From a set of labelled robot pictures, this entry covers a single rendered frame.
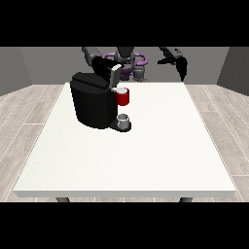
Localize red pod holder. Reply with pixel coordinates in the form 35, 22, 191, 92
115, 88, 131, 107

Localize black coffee machine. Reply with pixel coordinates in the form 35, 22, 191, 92
69, 71, 132, 133

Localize grey robot trunk purple rings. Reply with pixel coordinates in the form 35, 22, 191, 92
102, 47, 151, 83

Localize small grey cup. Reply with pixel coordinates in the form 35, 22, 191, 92
117, 113, 131, 130

